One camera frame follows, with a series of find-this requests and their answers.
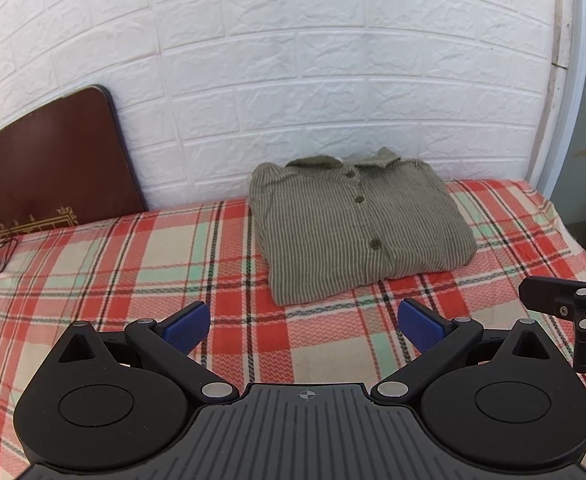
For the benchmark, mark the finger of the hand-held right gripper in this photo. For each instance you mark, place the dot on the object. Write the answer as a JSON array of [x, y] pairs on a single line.
[[543, 292]]

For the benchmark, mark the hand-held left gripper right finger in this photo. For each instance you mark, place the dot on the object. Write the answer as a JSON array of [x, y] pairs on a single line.
[[420, 327]]

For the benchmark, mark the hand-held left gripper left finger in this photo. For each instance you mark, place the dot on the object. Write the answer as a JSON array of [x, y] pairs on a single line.
[[188, 327]]

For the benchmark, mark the green striped checked shirt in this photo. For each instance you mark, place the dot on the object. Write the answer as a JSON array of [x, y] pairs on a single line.
[[353, 230]]

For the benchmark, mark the red plaid bed sheet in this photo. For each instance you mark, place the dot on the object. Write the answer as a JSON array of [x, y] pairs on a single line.
[[123, 270]]

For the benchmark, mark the dark brown wooden headboard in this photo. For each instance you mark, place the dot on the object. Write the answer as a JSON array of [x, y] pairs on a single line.
[[48, 170]]

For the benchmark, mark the white door frame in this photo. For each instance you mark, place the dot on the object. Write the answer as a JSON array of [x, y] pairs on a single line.
[[575, 60]]

